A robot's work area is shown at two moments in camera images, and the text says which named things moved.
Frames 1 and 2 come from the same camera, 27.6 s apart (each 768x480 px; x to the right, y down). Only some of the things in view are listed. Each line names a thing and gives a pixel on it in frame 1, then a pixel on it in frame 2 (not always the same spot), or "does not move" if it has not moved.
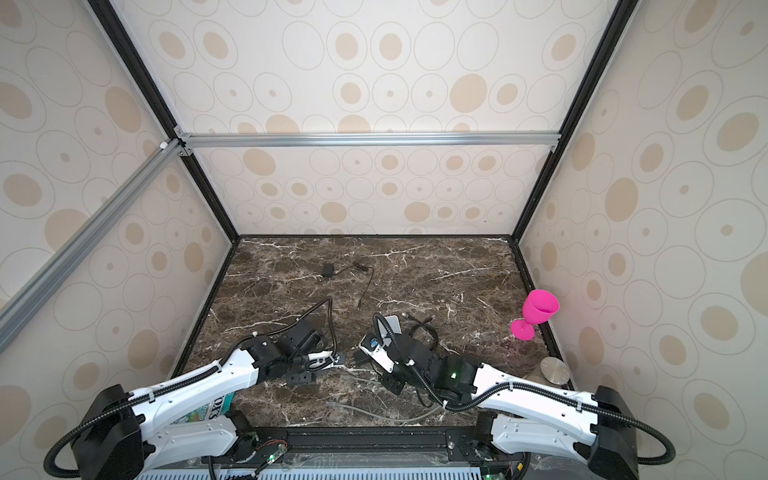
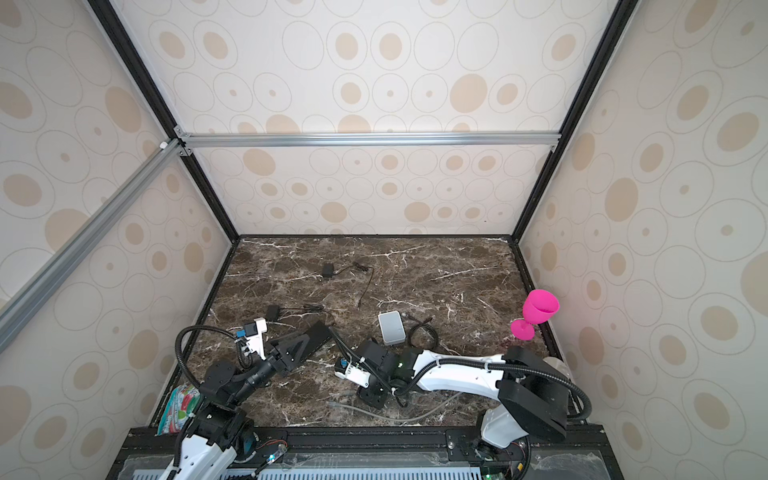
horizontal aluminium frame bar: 188,142 does not move
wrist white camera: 323,356 → 253,332
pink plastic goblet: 538,306 does not move
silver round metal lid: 554,370 does not move
